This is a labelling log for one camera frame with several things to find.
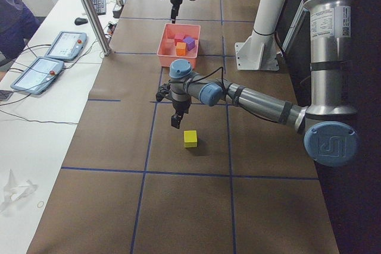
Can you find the person in dark clothes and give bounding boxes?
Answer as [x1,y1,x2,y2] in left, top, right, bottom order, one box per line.
[1,0,40,59]

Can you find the upper teach pendant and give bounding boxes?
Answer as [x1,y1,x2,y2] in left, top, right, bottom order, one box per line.
[45,31,88,61]

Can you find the crumpled white tissue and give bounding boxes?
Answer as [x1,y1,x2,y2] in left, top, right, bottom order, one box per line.
[1,169,39,212]

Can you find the pink plastic bin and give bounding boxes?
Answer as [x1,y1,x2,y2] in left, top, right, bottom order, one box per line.
[157,24,201,68]

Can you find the teach pendant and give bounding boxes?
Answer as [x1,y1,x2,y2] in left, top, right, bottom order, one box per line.
[45,31,88,61]
[10,57,64,95]

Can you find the black computer mouse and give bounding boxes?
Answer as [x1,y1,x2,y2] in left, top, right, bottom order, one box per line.
[74,17,88,26]

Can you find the red foam block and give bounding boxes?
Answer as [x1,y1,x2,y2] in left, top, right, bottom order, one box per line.
[174,33,185,46]

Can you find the orange foam block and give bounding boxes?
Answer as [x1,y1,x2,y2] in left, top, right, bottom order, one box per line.
[176,42,187,57]

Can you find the lower teach pendant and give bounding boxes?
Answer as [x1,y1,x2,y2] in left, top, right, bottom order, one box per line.
[10,57,64,95]

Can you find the black box with label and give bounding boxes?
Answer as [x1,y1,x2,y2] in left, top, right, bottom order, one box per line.
[113,0,127,18]

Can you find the aluminium frame post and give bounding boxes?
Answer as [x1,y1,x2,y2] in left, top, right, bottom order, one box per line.
[81,0,111,57]

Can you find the purple foam block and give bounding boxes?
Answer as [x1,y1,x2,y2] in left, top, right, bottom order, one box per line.
[183,36,196,51]

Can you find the black keyboard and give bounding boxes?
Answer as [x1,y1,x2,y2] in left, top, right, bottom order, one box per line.
[88,0,107,16]

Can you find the yellow-green foam block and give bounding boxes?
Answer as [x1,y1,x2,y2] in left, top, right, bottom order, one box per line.
[183,130,198,148]

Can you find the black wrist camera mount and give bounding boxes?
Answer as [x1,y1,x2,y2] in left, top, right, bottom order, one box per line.
[155,83,172,102]

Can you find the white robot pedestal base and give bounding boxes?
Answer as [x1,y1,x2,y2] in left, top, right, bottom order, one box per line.
[235,42,279,71]

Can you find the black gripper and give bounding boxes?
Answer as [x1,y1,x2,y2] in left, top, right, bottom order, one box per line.
[171,99,191,129]
[170,0,182,24]

